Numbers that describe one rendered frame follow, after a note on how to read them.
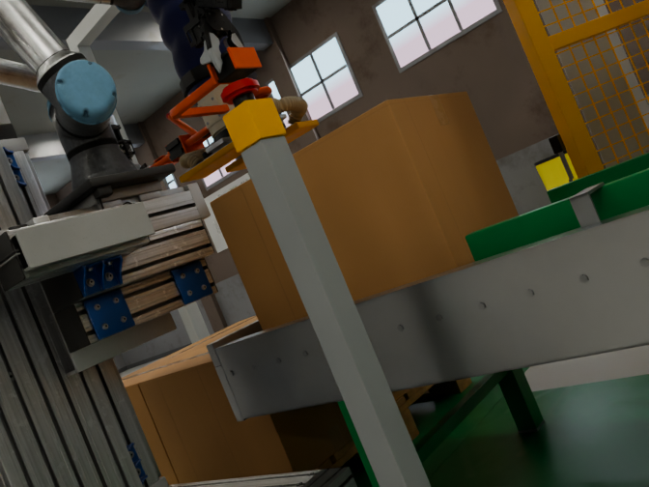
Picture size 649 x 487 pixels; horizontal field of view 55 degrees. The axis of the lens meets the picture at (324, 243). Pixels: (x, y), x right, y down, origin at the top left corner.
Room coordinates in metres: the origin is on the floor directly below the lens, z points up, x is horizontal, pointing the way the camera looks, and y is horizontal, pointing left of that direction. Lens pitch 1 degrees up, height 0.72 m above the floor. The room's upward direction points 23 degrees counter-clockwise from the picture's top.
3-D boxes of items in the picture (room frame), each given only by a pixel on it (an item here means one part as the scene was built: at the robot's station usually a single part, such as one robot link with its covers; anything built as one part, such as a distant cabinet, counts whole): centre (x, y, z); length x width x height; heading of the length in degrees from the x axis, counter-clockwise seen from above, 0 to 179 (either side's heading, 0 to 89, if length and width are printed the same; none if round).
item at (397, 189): (1.59, -0.12, 0.75); 0.60 x 0.40 x 0.40; 51
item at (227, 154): (1.75, 0.16, 1.09); 0.34 x 0.10 x 0.05; 51
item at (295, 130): (1.90, 0.04, 1.09); 0.34 x 0.10 x 0.05; 51
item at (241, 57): (1.43, 0.03, 1.19); 0.09 x 0.08 x 0.05; 141
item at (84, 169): (1.41, 0.41, 1.09); 0.15 x 0.15 x 0.10
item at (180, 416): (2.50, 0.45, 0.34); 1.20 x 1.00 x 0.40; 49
